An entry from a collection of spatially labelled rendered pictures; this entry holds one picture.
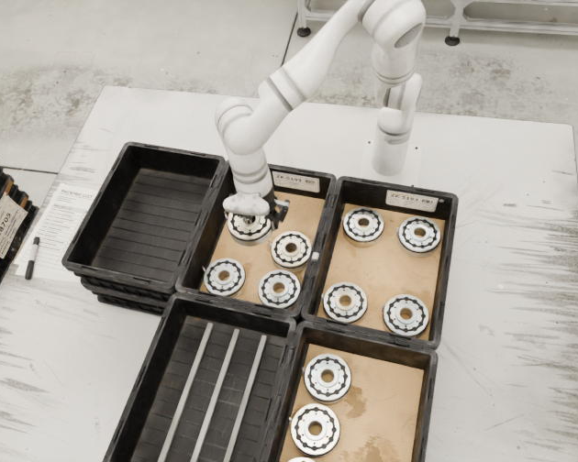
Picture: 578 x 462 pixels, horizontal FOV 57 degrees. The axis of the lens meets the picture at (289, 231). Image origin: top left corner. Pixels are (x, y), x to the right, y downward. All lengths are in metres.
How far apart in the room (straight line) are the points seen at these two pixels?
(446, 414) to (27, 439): 1.01
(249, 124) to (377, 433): 0.69
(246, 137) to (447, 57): 2.30
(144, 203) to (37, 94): 1.93
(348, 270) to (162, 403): 0.53
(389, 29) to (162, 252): 0.83
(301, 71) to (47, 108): 2.47
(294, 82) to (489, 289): 0.83
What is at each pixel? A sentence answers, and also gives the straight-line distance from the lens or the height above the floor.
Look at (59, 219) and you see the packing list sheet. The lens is 1.77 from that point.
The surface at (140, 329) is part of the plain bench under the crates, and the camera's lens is 1.49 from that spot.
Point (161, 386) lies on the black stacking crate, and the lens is 1.28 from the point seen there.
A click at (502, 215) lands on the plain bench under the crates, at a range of 1.62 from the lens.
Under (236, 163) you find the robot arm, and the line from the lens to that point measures 0.98.
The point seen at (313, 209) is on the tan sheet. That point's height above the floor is 0.83.
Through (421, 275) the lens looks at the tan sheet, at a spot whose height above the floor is 0.83.
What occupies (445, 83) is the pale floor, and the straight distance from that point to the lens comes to 2.96.
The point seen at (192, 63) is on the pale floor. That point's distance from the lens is 3.18.
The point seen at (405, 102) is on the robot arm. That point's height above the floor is 1.08.
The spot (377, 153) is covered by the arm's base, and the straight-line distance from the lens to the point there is 1.48.
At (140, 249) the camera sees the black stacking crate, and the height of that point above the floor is 0.83.
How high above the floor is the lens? 2.01
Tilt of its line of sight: 58 degrees down
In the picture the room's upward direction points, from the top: 9 degrees counter-clockwise
